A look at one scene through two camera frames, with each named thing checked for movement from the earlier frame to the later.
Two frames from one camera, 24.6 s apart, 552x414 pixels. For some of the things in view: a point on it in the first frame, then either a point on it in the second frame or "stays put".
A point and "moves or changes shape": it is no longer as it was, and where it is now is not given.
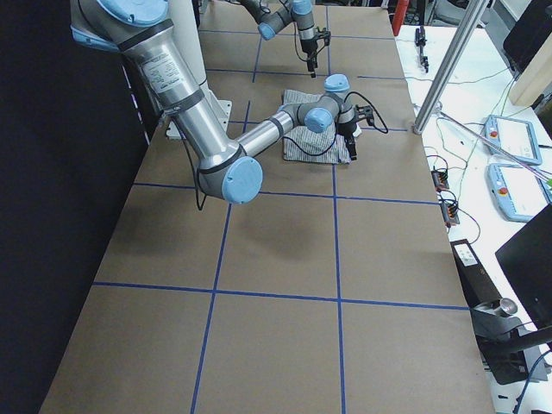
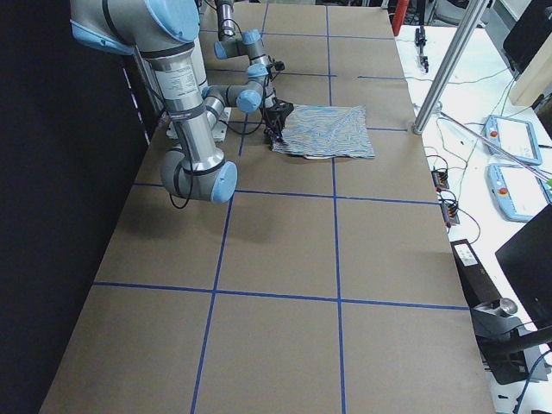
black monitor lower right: x=528 y=259 stays put
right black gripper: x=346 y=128 to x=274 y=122
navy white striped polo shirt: x=303 y=144 moves or changes shape
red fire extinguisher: x=400 y=10 stays put
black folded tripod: x=421 y=41 stays put
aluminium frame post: x=459 y=46 stays put
